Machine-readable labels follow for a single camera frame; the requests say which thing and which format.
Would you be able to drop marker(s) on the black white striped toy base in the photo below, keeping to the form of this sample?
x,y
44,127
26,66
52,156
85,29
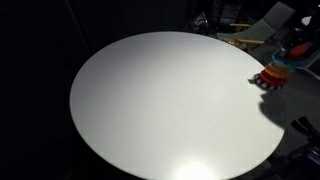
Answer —
x,y
264,85

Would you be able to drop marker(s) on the white round side table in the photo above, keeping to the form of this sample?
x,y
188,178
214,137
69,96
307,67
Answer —
x,y
306,20

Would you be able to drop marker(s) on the orange toy rod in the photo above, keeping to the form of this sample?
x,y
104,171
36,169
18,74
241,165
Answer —
x,y
299,50

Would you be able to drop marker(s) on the dark stand base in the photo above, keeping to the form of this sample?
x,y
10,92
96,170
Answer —
x,y
304,127

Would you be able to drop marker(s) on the grey lounge chair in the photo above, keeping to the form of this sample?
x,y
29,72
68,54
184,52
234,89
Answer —
x,y
264,28

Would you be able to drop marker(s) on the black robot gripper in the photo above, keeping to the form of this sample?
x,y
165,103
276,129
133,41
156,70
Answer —
x,y
306,34

